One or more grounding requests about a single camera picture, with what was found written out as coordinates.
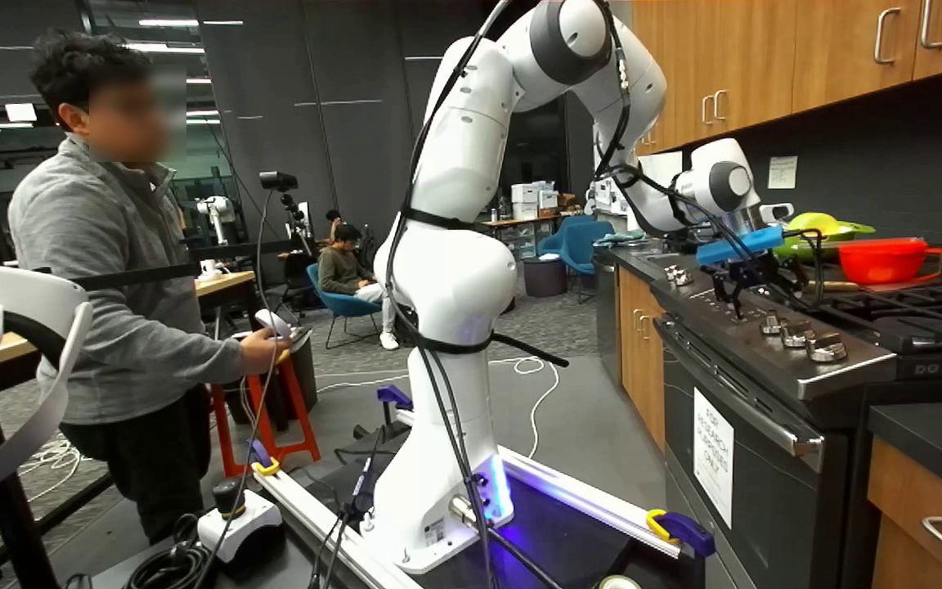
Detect wooden upper cabinets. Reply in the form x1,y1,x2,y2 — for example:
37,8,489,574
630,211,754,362
633,0,942,152

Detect wooden spoon on stove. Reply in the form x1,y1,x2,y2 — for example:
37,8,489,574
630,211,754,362
808,279,857,292

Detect robot base platform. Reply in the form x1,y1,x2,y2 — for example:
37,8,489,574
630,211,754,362
92,449,715,589

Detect green bowl with yellow item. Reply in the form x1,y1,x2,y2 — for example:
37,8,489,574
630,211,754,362
776,211,873,258

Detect white paper on oven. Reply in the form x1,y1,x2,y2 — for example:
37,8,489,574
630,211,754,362
693,393,736,523

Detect wooden cabinets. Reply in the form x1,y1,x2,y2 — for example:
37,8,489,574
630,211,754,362
633,0,942,152
618,268,663,452

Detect person in grey sweater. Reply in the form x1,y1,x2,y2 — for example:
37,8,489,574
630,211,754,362
6,33,280,540

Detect wooden lower cabinets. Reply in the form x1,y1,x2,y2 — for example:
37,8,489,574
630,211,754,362
618,268,663,452

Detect white wall outlet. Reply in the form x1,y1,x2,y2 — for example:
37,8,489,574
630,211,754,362
768,156,797,190

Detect stainless steel stove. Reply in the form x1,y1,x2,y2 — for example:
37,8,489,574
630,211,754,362
646,256,942,589

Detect white handheld controller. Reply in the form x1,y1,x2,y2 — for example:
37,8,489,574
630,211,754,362
254,307,297,344

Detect camera on tripod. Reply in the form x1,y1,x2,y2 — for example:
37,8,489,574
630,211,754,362
254,166,316,266

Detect orange stool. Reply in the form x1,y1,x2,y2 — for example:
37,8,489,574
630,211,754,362
209,352,320,478

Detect red pot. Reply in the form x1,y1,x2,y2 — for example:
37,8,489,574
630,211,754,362
836,235,942,290

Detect seated person in background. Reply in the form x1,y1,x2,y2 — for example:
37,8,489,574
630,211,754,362
316,223,382,304

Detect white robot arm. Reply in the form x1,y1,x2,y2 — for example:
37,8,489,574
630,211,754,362
363,0,764,575

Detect blue chair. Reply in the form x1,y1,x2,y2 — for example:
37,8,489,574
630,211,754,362
305,266,377,328

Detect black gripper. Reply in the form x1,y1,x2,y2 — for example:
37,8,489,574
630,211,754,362
713,256,803,303

